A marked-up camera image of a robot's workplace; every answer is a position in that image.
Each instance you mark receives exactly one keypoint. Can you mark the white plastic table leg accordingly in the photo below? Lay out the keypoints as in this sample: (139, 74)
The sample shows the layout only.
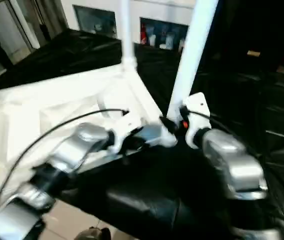
(126, 32)
(192, 55)

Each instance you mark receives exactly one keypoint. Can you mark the white plastic table top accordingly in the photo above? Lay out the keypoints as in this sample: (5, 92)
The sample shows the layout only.
(42, 105)

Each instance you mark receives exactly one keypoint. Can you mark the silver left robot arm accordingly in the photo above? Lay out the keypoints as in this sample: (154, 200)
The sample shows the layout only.
(52, 170)

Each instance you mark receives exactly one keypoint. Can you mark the black work mat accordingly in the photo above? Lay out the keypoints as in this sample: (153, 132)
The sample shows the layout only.
(192, 190)

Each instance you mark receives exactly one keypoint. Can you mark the small yellow label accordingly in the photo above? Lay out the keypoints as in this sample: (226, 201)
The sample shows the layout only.
(253, 53)

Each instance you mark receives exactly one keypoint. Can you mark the white glass-door cabinet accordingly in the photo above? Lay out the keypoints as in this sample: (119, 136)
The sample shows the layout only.
(132, 15)

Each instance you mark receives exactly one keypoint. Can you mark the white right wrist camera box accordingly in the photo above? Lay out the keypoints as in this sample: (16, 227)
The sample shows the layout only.
(194, 112)

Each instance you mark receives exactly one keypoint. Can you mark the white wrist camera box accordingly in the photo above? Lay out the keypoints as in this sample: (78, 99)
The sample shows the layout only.
(194, 112)
(126, 127)

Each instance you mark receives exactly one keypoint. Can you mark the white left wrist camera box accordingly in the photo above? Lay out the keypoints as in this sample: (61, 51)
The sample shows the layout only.
(126, 127)

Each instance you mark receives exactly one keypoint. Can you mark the grey metal rack frame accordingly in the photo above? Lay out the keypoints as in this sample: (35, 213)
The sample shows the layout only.
(12, 20)

